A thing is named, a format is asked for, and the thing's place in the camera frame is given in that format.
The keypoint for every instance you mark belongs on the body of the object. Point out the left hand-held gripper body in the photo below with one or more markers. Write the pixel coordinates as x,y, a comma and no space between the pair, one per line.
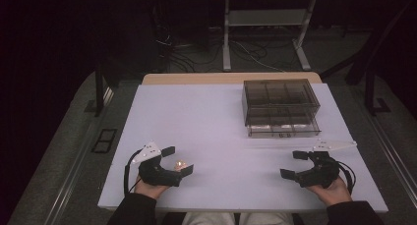
154,172

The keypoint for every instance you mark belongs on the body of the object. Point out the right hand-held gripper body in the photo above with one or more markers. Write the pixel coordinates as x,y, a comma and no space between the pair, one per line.
323,172

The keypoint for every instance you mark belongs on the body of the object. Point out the small shiny gold item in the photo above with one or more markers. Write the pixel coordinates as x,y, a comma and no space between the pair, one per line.
179,164

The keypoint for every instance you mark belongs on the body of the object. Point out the smoky clear drawer organizer box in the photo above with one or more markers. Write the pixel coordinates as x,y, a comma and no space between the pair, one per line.
280,107

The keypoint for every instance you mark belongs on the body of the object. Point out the person's left hand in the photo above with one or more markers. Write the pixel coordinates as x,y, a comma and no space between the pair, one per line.
149,189

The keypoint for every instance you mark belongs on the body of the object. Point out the person's right hand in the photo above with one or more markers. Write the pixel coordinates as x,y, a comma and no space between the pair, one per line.
334,194

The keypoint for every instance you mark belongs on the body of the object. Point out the person's legs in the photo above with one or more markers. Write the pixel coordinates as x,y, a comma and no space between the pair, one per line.
236,219

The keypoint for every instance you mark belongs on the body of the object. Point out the black floor stand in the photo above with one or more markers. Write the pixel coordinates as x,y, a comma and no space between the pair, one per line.
371,94

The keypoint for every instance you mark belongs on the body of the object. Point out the grey metal stand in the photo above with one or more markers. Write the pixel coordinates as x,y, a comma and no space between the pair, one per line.
267,18

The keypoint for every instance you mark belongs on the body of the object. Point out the black rectangular floor frame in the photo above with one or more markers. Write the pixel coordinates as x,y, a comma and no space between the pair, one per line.
104,140

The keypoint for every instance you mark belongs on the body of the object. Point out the aluminium floor rail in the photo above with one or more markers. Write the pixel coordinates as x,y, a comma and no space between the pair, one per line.
77,172
391,153

